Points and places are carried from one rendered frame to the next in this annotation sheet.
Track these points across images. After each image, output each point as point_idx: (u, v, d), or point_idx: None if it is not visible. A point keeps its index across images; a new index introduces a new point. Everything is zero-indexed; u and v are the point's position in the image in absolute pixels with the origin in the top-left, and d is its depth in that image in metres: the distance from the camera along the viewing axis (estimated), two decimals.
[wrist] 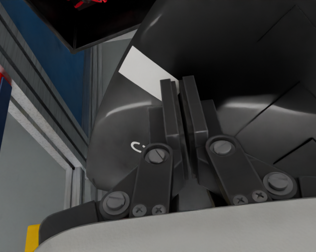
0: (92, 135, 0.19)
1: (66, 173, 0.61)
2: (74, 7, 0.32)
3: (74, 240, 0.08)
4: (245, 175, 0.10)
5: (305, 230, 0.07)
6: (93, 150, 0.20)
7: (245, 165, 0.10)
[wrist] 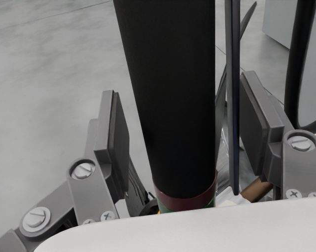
0: None
1: None
2: None
3: (74, 240, 0.08)
4: (311, 175, 0.09)
5: (305, 230, 0.07)
6: None
7: None
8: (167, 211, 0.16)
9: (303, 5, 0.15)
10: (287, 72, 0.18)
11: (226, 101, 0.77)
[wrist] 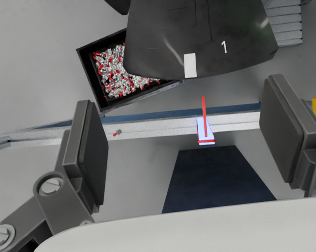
0: (106, 2, 0.68)
1: None
2: None
3: (74, 240, 0.08)
4: None
5: (305, 230, 0.07)
6: (111, 5, 0.68)
7: None
8: None
9: None
10: None
11: None
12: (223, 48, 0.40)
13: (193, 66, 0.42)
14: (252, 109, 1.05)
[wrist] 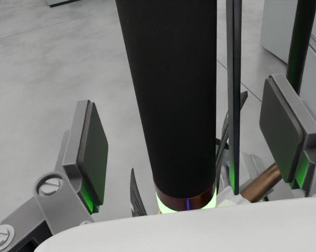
0: None
1: None
2: None
3: (74, 240, 0.08)
4: None
5: (305, 230, 0.07)
6: None
7: None
8: (167, 211, 0.16)
9: (303, 6, 0.15)
10: (287, 72, 0.18)
11: None
12: None
13: None
14: None
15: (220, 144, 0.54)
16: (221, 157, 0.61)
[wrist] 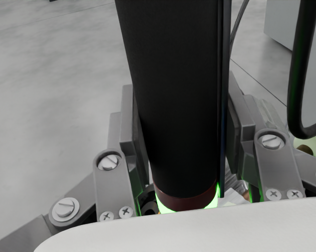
0: None
1: None
2: None
3: (74, 240, 0.08)
4: (286, 172, 0.10)
5: (305, 230, 0.07)
6: None
7: (289, 163, 0.10)
8: (167, 211, 0.16)
9: (307, 1, 0.15)
10: (290, 70, 0.18)
11: None
12: None
13: None
14: None
15: None
16: None
